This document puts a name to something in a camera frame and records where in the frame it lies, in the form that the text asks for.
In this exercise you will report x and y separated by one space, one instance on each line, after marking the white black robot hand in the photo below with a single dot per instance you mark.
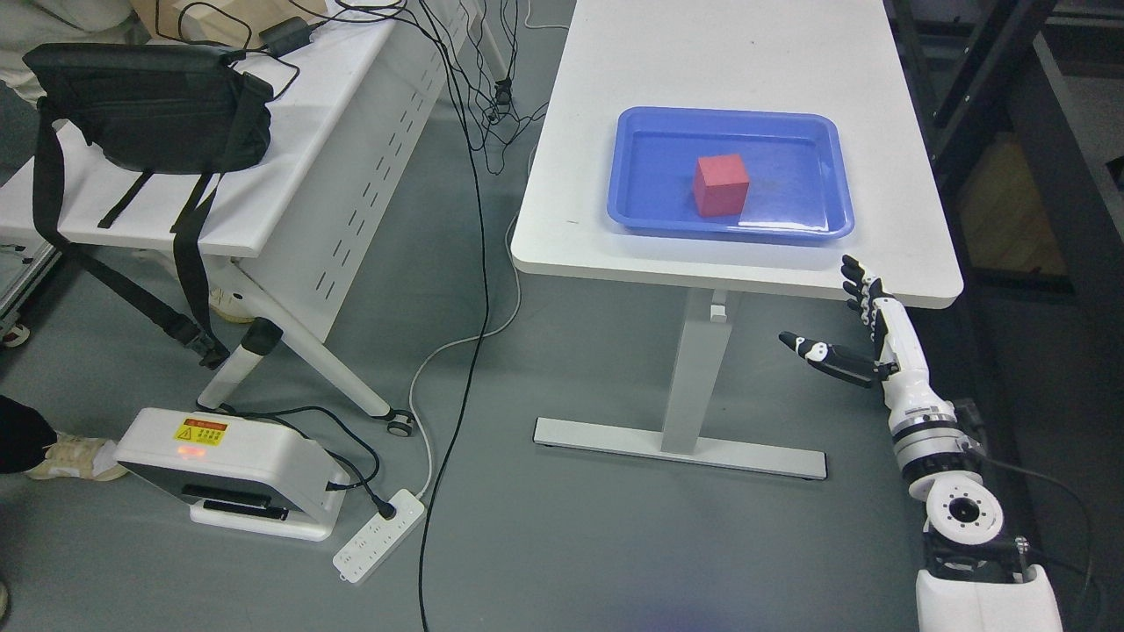
900 365

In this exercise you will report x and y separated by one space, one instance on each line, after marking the pink foam block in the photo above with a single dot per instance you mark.
720 185

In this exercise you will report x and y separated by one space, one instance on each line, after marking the black shoulder bag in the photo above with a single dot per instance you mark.
156 110

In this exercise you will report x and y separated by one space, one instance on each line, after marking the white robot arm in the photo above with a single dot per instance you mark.
976 576

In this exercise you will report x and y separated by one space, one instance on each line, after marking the blue plastic tray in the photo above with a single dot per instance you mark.
798 192

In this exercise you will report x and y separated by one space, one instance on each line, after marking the black metal right shelf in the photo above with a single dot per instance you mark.
1043 69

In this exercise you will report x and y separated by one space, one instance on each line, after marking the white standing desk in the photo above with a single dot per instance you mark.
836 59

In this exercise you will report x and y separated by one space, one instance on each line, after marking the white power strip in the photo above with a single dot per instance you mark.
366 550

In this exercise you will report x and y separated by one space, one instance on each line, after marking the white folding table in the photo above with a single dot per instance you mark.
288 236

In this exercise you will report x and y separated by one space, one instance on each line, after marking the white device with warning label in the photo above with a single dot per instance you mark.
236 473

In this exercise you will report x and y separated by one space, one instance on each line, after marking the black power adapter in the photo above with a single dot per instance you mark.
286 37

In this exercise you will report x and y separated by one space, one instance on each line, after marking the person's shoe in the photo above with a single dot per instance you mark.
72 456

